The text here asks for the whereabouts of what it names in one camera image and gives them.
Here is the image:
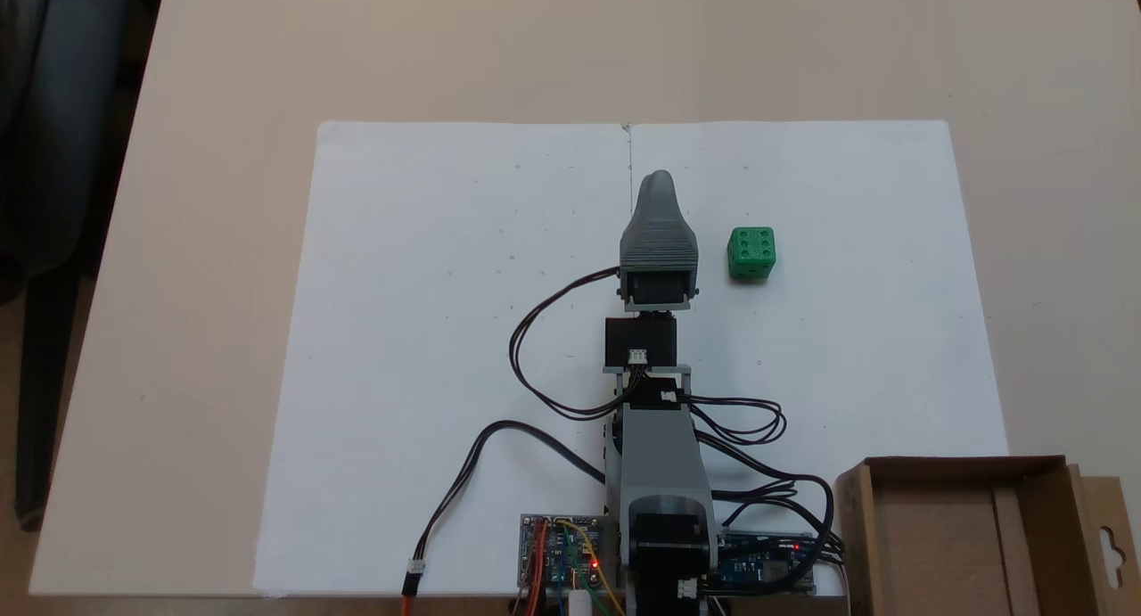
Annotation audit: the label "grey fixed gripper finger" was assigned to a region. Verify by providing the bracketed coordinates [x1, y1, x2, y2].
[626, 170, 693, 234]

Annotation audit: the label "green die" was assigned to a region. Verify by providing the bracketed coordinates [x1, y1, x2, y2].
[727, 226, 777, 283]

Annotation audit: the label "white paper sheet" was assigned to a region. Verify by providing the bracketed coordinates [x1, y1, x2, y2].
[252, 121, 636, 599]
[624, 119, 1011, 599]

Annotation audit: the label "long blue circuit board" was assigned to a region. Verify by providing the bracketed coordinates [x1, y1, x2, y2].
[716, 530, 817, 595]

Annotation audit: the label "brown cardboard box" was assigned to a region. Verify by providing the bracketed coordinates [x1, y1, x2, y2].
[833, 456, 1141, 616]

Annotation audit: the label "dark blue chair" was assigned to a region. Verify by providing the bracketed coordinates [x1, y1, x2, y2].
[0, 0, 168, 533]

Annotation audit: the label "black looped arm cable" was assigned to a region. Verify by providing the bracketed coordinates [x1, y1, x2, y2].
[685, 393, 788, 447]
[508, 267, 644, 421]
[695, 431, 845, 565]

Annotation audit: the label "black cable with white connector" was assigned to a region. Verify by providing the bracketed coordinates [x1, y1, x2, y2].
[401, 419, 610, 616]

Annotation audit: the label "yellow wire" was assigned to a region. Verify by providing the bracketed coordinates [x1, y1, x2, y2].
[557, 519, 627, 616]

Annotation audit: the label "blue circuit board with wires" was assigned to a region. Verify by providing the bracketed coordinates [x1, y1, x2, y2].
[519, 513, 607, 593]

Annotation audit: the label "orange wires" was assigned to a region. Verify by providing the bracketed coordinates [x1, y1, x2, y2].
[522, 522, 547, 616]

